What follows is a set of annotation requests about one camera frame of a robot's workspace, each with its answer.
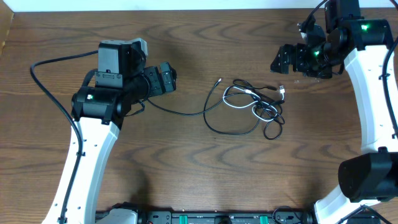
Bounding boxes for white usb cable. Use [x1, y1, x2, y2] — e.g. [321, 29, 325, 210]
[222, 85, 286, 123]

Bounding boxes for black usb cable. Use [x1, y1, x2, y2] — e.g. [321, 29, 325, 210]
[146, 78, 286, 141]

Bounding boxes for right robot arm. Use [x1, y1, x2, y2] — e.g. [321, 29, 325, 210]
[271, 0, 397, 223]

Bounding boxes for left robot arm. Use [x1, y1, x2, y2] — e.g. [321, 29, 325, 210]
[44, 38, 177, 223]

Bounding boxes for clear tape piece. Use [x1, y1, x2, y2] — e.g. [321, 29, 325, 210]
[294, 78, 320, 85]

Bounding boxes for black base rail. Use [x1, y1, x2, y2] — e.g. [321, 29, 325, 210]
[96, 202, 382, 224]

